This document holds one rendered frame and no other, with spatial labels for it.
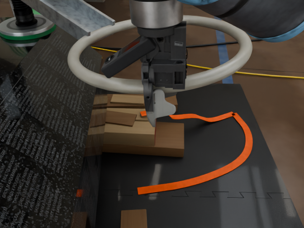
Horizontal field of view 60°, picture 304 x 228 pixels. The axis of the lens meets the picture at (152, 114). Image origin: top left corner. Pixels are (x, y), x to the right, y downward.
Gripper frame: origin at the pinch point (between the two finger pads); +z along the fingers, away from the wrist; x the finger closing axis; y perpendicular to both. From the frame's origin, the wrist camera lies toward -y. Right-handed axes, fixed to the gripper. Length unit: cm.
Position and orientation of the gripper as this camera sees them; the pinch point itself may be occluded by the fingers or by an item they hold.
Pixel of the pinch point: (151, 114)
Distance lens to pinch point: 58.3
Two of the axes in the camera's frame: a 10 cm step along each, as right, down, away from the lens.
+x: 1.2, -6.0, 7.9
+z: 0.6, 8.0, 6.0
